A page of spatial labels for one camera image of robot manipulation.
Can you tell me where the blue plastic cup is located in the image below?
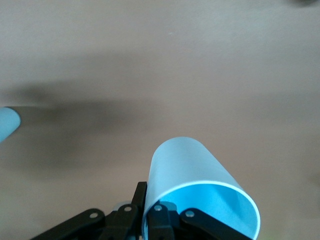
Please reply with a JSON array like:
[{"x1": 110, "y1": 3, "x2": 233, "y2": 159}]
[
  {"x1": 142, "y1": 136, "x2": 262, "y2": 240},
  {"x1": 0, "y1": 106, "x2": 22, "y2": 143}
]

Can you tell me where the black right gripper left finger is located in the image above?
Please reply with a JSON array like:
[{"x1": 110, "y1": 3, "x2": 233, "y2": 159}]
[{"x1": 29, "y1": 181, "x2": 148, "y2": 240}]

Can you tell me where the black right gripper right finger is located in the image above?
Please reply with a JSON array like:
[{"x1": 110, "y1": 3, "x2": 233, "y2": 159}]
[{"x1": 147, "y1": 202, "x2": 253, "y2": 240}]

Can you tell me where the brown table cover mat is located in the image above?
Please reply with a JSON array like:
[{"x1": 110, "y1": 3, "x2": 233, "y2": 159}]
[{"x1": 0, "y1": 0, "x2": 320, "y2": 240}]

